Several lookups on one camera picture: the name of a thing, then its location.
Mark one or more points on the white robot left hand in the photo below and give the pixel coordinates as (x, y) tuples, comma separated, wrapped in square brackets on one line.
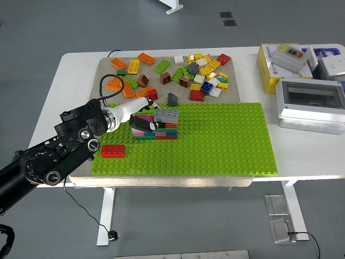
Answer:
[(128, 109)]

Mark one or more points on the grey long brick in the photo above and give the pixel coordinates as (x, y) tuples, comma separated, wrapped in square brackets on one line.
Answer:
[(167, 115)]

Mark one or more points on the red long brick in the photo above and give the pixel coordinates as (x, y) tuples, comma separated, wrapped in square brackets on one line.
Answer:
[(113, 151)]

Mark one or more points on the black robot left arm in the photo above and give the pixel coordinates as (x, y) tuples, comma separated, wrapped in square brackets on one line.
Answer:
[(54, 162)]

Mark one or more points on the pink square brick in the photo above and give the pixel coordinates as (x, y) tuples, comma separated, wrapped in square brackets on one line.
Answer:
[(140, 117), (149, 117)]

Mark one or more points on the orange long brick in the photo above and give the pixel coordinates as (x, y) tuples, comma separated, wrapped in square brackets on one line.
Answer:
[(146, 58), (142, 92), (118, 63), (128, 91), (113, 84)]

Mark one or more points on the pink stacked brick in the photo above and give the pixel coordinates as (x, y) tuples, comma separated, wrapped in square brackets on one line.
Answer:
[(161, 134), (138, 134)]

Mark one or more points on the lime green long brick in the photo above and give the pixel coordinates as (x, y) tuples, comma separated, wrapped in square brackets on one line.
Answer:
[(186, 73), (178, 75), (131, 82), (162, 66)]

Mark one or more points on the red square brick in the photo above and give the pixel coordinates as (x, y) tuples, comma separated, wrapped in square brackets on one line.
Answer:
[(197, 95), (152, 94), (223, 59), (171, 125)]

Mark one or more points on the brown square brick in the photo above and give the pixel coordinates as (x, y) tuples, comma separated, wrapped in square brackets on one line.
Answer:
[(185, 82), (143, 81), (165, 78)]

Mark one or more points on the blue stacked brick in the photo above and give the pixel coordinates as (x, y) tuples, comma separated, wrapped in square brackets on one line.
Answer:
[(150, 133), (171, 133)]

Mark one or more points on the green stacked brick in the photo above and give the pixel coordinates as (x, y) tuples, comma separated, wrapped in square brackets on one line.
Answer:
[(145, 137), (168, 130)]

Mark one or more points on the dark green small brick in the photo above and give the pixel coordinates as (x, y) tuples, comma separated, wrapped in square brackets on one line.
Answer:
[(121, 72)]

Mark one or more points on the yellow long brick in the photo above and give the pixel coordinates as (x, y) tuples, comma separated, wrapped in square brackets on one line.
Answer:
[(133, 66)]

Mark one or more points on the dark grey slope brick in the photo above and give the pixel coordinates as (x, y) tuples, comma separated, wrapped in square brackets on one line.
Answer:
[(193, 68), (172, 100)]

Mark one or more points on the red stacked brick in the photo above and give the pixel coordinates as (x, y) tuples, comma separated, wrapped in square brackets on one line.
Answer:
[(167, 137)]

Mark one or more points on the white square brick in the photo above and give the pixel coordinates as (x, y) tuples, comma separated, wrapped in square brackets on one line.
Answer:
[(178, 59), (214, 82), (215, 92), (201, 62), (199, 79)]

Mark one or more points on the yellow small brick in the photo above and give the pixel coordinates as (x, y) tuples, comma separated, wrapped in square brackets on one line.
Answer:
[(190, 58), (207, 58), (211, 75), (224, 75), (223, 86), (198, 56), (196, 87)]

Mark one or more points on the blue square brick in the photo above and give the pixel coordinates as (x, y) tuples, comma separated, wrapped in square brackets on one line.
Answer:
[(207, 88)]

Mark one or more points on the green studded baseplate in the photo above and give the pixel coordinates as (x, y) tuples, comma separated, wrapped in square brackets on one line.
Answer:
[(202, 151)]

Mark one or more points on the yellow square brick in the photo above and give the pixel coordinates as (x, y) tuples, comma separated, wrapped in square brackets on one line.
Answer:
[(205, 70), (214, 64)]

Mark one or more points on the pink small brick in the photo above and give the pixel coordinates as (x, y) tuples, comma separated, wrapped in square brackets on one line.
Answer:
[(210, 56)]

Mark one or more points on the teal green small brick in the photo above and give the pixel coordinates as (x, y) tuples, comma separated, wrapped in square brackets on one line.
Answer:
[(221, 79)]

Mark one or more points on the grey-brown mat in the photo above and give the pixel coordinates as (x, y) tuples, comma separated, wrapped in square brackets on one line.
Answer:
[(161, 180)]

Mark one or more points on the white table leg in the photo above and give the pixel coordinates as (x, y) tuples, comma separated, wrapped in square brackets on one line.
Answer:
[(106, 215), (293, 205)]

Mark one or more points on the white furniture foot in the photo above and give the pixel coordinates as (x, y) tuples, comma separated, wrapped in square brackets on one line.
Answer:
[(172, 6)]

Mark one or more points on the black floor socket cover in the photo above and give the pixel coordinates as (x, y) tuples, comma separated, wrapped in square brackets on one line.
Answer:
[(230, 23), (226, 14)]

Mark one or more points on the yellow cardboard box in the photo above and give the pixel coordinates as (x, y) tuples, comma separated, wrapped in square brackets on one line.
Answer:
[(262, 64)]

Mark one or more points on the long metal floor plate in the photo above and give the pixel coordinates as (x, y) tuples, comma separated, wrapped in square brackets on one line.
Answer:
[(182, 255)]

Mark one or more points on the small white plastic part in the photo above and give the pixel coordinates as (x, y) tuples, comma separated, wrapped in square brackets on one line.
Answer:
[(312, 58)]

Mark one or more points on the blue plastic bin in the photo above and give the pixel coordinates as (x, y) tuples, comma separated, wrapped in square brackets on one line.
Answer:
[(332, 51)]

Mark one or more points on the grey push-button switch box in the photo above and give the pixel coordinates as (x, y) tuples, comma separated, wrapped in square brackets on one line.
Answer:
[(285, 59)]

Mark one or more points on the white enclosure with clear cover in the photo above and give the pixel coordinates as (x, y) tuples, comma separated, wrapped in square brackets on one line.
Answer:
[(310, 118)]

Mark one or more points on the white wall socket panel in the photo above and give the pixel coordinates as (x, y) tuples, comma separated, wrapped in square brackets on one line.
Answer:
[(334, 66)]

